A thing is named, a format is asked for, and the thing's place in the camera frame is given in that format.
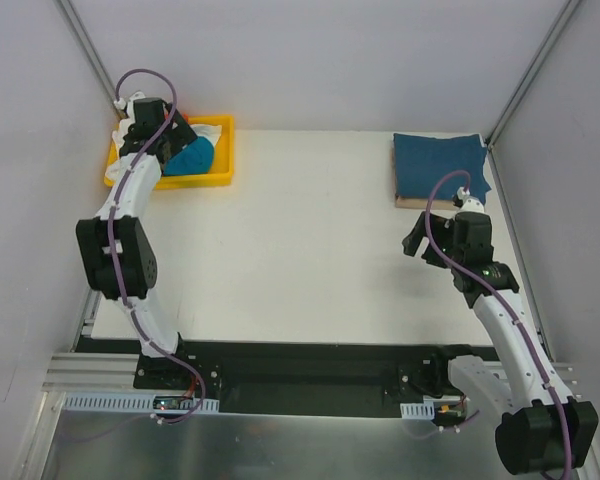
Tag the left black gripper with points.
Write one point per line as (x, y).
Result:
(177, 131)

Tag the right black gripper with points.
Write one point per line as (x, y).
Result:
(434, 240)

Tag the teal blue t-shirt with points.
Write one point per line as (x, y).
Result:
(195, 159)

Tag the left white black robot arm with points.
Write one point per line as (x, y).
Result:
(117, 256)

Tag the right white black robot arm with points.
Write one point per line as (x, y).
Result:
(540, 426)

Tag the white printed t-shirt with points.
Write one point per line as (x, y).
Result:
(212, 133)

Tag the yellow plastic bin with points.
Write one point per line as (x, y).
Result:
(222, 169)

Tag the folded dark blue t-shirt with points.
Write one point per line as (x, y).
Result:
(471, 153)

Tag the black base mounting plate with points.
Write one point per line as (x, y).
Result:
(339, 380)

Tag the left aluminium frame post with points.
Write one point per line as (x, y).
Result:
(77, 29)

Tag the aluminium frame post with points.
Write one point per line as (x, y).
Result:
(556, 30)
(77, 29)

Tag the right slotted cable duct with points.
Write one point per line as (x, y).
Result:
(424, 411)

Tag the slotted cable duct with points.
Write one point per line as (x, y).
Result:
(128, 403)
(424, 411)

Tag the aluminium extrusion rail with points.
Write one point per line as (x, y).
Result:
(90, 372)

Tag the right aluminium frame post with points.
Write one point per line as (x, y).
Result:
(556, 30)

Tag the left slotted cable duct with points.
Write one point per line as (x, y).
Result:
(128, 403)

